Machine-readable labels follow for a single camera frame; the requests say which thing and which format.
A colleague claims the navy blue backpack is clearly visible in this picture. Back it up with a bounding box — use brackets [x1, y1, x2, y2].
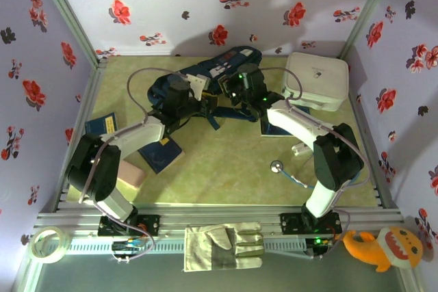
[146, 45, 263, 132]

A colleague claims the blue Little Prince book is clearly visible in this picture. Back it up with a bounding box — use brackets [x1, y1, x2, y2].
[259, 105, 311, 138]

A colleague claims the navy book with gold print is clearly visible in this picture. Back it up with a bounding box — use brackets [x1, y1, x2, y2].
[138, 136, 185, 174]

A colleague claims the blue book with yellow label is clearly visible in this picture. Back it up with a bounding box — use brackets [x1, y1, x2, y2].
[84, 111, 118, 135]

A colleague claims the pink rectangular box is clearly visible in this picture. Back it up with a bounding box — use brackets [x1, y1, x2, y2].
[116, 159, 146, 191]

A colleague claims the white zippered case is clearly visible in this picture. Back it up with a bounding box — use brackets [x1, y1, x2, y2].
[280, 51, 350, 112]

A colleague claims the green marbled table mat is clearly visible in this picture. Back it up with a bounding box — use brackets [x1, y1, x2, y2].
[66, 55, 379, 206]

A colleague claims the blue stethoscope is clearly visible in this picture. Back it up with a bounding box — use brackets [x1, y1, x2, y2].
[270, 153, 362, 190]

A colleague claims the grey and cream work glove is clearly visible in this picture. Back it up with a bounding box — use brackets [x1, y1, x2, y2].
[183, 222, 264, 272]

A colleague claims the small control board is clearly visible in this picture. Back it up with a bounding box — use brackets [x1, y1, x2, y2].
[306, 235, 335, 258]
[112, 241, 144, 255]

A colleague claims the clear tape roll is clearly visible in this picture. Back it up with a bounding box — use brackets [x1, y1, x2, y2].
[29, 226, 71, 265]

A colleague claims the orange shark plush toy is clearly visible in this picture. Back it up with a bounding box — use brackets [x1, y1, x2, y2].
[338, 226, 424, 273]

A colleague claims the grey right arm cable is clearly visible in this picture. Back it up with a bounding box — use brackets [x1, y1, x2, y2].
[258, 66, 372, 261]

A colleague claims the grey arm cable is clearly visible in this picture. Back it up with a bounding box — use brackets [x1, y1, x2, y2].
[258, 66, 372, 261]
[77, 66, 188, 264]

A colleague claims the grey left arm cable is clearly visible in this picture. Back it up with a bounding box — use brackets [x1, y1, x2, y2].
[77, 66, 188, 264]

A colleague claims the aluminium side rail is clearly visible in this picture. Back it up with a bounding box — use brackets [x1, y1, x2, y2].
[347, 59, 400, 210]
[51, 59, 109, 213]

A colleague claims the long aluminium frame rail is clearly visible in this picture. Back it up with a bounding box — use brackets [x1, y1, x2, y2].
[34, 202, 407, 238]

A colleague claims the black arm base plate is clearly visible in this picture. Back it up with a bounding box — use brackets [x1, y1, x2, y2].
[279, 212, 342, 235]
[98, 215, 161, 237]

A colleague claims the aluminium corner post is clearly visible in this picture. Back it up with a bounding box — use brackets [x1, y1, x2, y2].
[32, 0, 107, 69]
[338, 0, 401, 60]

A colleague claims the white slotted cable duct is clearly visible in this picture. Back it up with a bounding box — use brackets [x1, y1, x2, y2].
[44, 239, 309, 255]

